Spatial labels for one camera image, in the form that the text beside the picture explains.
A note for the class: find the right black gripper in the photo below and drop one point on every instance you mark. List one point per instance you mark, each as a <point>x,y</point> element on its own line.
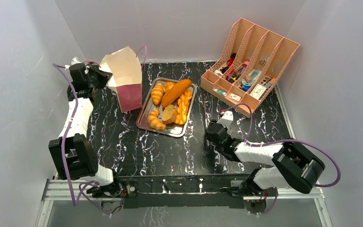
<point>211,135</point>

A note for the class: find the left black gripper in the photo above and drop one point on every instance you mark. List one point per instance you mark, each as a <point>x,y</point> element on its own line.
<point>104,76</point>

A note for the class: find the pink paper bag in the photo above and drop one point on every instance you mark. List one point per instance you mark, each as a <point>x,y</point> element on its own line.
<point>126,78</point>

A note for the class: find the long fake twisted bread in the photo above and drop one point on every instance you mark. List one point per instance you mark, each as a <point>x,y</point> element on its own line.
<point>182,107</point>

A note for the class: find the brown fake bread slice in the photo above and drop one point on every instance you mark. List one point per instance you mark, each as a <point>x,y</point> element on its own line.
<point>169,114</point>

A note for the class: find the long orange fake baguette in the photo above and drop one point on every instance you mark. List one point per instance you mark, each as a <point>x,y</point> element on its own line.
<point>175,92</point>

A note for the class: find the small curved fake croissant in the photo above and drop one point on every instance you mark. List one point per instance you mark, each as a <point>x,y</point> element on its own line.
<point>154,121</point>

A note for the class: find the round orange fake bun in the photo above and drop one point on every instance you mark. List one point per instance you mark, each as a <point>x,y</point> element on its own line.
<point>168,86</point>

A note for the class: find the orange fake croissant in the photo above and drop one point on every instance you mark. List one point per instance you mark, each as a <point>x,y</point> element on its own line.
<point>157,93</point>

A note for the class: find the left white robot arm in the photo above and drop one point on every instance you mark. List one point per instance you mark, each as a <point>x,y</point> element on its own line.
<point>72,154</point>

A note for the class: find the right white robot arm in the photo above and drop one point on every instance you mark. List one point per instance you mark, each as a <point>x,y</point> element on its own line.
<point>290,164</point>

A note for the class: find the small white packet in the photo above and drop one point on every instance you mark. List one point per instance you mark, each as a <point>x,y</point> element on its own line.
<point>235,97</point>

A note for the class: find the small green white tube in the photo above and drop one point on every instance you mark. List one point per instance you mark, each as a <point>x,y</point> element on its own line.
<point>223,93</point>

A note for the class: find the silver metal tray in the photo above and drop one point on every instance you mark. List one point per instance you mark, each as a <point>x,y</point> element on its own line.
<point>148,106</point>

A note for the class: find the blue tape roll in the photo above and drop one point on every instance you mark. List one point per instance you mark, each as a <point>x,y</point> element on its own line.
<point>253,76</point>

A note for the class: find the white label card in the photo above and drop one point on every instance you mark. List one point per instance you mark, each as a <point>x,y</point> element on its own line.
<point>258,91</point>

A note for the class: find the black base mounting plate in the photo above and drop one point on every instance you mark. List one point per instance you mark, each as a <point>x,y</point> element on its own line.
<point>185,191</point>

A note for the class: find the pink desk file organizer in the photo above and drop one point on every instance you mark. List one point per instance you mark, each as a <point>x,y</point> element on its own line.
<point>265,50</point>

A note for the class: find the red black bottle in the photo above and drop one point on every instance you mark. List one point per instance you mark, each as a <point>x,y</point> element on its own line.
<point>228,63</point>

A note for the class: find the pink capped dark bottle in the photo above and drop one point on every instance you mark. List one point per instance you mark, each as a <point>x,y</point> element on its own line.
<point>235,74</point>

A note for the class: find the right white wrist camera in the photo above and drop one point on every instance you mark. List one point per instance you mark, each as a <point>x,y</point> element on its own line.
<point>226,119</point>

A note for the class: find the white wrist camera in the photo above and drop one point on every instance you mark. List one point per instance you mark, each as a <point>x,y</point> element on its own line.
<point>75,60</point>
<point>226,119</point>

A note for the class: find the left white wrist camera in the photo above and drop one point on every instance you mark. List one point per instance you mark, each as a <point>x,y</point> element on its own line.
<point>75,60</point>

